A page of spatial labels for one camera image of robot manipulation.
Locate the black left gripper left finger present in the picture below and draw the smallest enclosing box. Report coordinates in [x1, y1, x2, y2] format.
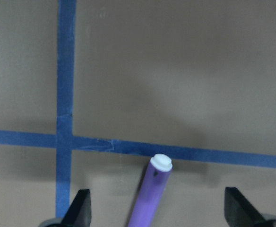
[60, 189, 91, 227]

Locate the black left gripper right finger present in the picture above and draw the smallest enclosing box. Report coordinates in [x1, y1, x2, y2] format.
[224, 187, 270, 227]

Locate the purple pen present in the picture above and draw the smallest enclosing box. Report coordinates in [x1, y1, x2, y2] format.
[128, 154, 173, 227]

